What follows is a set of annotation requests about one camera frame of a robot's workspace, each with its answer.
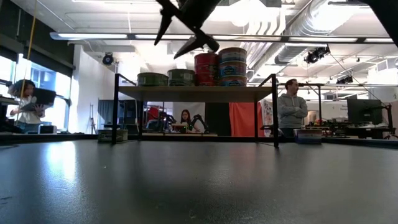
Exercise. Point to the white fabric panel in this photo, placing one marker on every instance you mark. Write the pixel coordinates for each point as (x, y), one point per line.
(194, 107)

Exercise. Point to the black background robot arm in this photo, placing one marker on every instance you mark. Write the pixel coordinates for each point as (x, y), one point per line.
(166, 119)
(199, 121)

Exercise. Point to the orange fabric panel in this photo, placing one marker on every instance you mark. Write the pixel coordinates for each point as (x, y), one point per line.
(242, 119)

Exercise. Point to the black background monitor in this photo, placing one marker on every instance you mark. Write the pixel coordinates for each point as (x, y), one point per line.
(364, 111)

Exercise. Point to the wooden shelf black legs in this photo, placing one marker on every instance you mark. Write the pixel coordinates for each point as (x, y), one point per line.
(196, 93)

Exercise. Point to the green label can gold lid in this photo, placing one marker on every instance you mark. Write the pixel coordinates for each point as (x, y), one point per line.
(152, 79)
(112, 136)

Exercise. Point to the person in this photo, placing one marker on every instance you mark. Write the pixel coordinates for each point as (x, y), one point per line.
(186, 117)
(28, 116)
(291, 109)

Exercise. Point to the black table mat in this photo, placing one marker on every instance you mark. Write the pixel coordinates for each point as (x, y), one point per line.
(199, 186)

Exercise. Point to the black laptop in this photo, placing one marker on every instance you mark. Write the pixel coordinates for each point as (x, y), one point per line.
(43, 96)

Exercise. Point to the black ceiling spotlight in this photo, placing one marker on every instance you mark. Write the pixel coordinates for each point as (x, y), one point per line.
(317, 54)
(344, 80)

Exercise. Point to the cluttered background workbench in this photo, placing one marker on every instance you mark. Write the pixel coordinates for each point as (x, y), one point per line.
(357, 130)

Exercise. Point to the white patterned banner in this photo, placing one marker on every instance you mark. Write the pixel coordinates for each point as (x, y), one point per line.
(268, 116)

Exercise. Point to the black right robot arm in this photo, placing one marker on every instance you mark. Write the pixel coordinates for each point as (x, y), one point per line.
(388, 15)

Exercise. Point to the dark blue curtain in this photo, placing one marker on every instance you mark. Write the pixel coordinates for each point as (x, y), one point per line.
(105, 110)

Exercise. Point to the seafood can silver lid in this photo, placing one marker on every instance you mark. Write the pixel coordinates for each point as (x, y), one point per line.
(308, 136)

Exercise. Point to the black panel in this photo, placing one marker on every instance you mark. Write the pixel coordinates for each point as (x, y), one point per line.
(217, 119)

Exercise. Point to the silver ventilation duct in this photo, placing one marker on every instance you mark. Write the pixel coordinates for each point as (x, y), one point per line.
(298, 28)

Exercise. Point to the black background rig frame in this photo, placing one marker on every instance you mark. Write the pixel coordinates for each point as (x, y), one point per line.
(319, 96)

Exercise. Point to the large window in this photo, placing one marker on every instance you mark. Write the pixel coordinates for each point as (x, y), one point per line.
(59, 90)

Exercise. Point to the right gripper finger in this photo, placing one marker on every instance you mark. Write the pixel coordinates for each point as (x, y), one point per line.
(164, 18)
(199, 42)

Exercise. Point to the overhead LED light bar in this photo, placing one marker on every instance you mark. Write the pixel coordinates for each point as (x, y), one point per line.
(93, 36)

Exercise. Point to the red fabric item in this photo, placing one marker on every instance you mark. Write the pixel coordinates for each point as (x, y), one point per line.
(153, 113)

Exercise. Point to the black round ceiling speaker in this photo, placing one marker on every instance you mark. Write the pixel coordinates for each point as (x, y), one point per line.
(108, 59)

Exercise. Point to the red label seafood can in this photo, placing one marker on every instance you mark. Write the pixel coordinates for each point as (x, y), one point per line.
(206, 83)
(206, 77)
(206, 68)
(206, 58)

